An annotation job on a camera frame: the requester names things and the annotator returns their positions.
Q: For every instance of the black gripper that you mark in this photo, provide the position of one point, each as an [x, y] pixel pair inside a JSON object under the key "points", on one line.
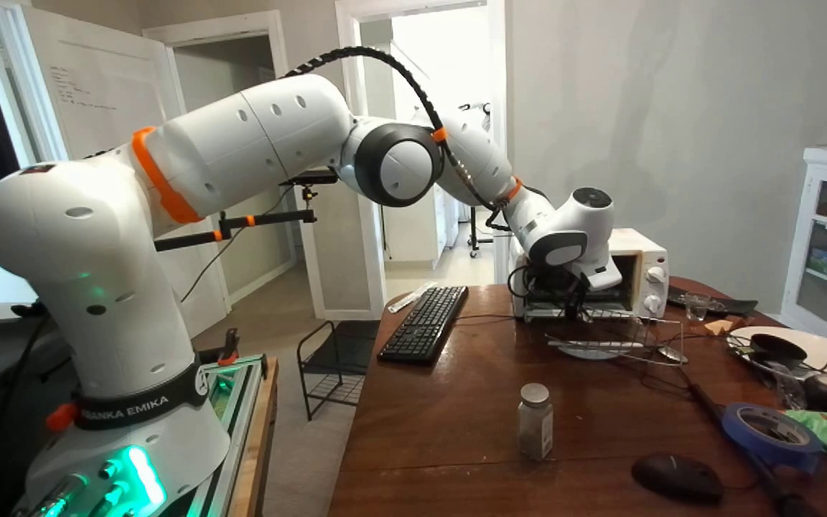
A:
{"points": [[557, 286]]}

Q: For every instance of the metal roasting rack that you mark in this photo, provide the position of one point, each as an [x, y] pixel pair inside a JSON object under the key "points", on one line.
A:
{"points": [[573, 312]]}

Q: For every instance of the blue masking tape roll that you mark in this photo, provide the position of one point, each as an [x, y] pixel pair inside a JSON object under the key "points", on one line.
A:
{"points": [[770, 437]]}

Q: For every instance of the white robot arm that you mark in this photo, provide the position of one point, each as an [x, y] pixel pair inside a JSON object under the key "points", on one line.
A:
{"points": [[86, 236]]}

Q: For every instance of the glass oven door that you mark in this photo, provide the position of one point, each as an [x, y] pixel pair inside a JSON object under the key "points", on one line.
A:
{"points": [[594, 352]]}

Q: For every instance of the white toaster oven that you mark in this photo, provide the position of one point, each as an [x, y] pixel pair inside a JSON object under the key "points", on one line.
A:
{"points": [[642, 266]]}

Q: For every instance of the glass spice jar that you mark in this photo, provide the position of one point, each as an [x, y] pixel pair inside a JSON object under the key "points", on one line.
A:
{"points": [[534, 420]]}

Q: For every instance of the black computer keyboard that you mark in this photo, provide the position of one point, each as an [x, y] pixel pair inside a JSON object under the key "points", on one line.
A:
{"points": [[426, 329]]}

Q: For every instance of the black computer mouse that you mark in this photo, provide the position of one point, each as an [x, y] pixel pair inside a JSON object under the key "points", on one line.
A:
{"points": [[679, 477]]}

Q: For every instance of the long black stick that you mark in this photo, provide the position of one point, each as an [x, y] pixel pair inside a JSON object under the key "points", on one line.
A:
{"points": [[784, 500]]}

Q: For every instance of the black wire chair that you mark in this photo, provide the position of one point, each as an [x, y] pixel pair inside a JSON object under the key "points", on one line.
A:
{"points": [[329, 354]]}

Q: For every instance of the black camera on stand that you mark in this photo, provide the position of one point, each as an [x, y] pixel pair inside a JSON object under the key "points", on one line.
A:
{"points": [[310, 180]]}

